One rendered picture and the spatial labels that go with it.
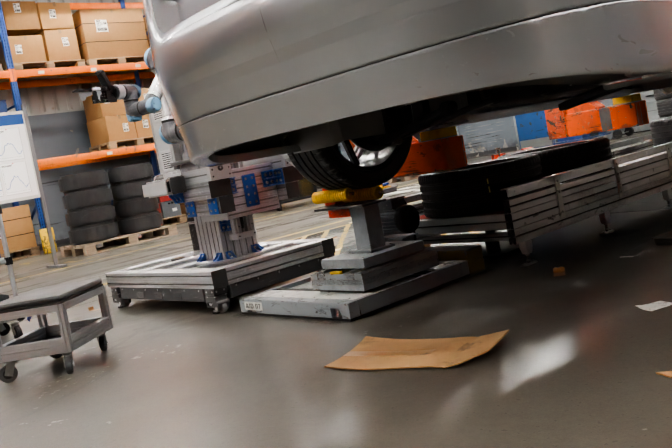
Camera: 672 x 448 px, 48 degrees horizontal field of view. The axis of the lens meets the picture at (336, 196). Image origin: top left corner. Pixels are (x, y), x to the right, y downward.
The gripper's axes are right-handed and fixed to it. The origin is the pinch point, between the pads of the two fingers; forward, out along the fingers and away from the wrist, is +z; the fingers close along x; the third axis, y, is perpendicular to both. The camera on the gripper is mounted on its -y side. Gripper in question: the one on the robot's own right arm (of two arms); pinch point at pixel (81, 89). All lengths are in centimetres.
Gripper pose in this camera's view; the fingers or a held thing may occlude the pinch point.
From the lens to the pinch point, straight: 393.9
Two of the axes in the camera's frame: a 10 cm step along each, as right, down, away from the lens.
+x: -8.3, -0.1, 5.5
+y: 0.7, 9.9, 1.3
